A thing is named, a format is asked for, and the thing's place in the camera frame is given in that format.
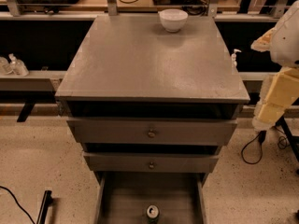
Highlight green soda can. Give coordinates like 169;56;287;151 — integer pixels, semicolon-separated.
146;205;160;224

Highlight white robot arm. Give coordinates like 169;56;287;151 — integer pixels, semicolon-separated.
251;1;299;131

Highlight grey drawer cabinet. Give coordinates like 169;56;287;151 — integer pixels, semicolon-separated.
54;13;251;224

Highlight top grey drawer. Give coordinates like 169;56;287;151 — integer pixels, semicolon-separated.
67;118;237;146

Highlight grey drawer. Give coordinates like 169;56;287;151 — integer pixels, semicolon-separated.
83;152;218;173
67;118;237;146
94;172;207;224

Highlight middle grey drawer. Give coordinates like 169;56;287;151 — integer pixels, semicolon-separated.
83;152;218;173

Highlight bottom grey drawer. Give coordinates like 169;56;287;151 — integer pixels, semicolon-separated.
94;172;207;224

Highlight white ceramic bowl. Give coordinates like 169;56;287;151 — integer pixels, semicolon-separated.
159;9;188;32

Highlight white pump bottle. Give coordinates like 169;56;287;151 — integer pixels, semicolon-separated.
231;49;242;67

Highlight black stand leg right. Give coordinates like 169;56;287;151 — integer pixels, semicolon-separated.
277;117;299;161

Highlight clear bottle on ledge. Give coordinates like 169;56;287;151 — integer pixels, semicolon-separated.
8;53;29;77

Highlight black bar on floor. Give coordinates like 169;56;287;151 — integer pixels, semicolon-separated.
36;190;53;224

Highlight clear container on ledge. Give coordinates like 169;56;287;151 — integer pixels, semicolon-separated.
0;57;12;75

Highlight black cable on floor right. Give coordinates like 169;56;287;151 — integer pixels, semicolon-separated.
240;126;291;165

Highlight black cable on floor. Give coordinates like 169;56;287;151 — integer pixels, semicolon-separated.
0;185;36;224
240;126;291;165

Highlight black cable on floor left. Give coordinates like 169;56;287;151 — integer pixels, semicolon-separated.
0;185;36;224

